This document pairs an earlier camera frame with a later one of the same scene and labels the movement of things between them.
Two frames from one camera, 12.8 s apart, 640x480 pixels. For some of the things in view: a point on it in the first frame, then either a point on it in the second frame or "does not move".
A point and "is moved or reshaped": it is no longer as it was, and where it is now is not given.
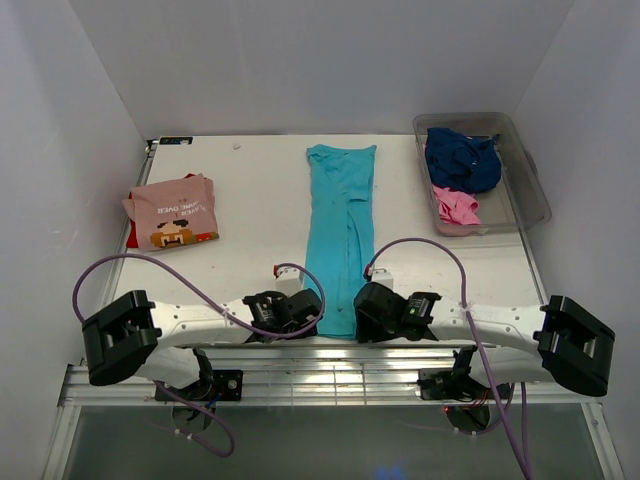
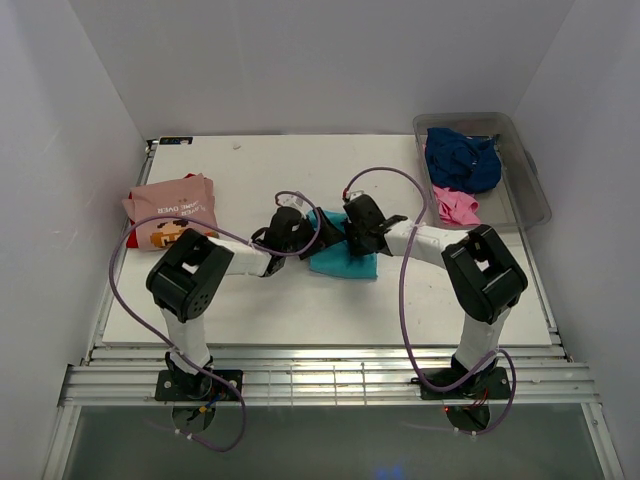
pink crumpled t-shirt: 456,207 does not move
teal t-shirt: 339,239 is moved or reshaped
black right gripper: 370,304 → 350,236
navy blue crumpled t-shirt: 459,162 does not move
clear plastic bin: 478,174 does not move
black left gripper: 307,307 → 307,233
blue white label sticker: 176,140 does not move
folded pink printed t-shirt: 173,214 does not move
